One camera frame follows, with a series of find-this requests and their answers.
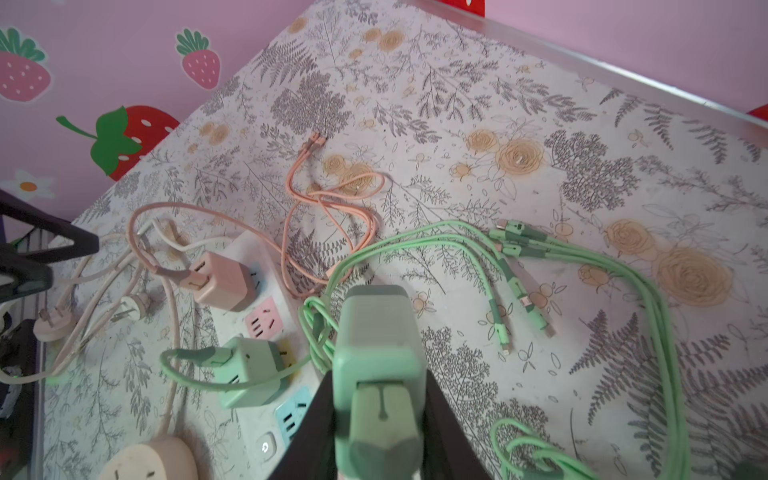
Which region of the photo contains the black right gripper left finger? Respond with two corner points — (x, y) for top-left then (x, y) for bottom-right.
(268, 373), (336, 479)

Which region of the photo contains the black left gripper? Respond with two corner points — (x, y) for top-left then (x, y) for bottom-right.
(1, 191), (100, 303)

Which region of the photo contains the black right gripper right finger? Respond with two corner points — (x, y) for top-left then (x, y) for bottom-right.
(421, 370), (491, 480)

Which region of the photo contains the green charger plug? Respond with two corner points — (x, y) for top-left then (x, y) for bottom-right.
(213, 337), (290, 409)
(332, 285), (427, 479)

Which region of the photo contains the pink USB charger plug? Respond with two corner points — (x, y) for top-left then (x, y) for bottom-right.
(179, 252), (257, 312)

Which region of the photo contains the green cable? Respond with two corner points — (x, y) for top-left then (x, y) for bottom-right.
(158, 218), (556, 391)
(488, 218), (691, 480)

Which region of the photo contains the pink charging cable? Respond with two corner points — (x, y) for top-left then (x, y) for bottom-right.
(125, 131), (388, 301)

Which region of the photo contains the white multicolour power strip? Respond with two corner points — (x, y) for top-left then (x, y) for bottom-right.
(211, 232), (320, 479)

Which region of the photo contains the round pink power socket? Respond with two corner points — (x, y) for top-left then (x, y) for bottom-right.
(98, 436), (199, 480)

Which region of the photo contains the pink round socket cord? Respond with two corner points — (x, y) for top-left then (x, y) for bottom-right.
(32, 263), (184, 445)

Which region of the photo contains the white power strip cord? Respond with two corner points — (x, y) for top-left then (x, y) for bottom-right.
(0, 215), (235, 388)

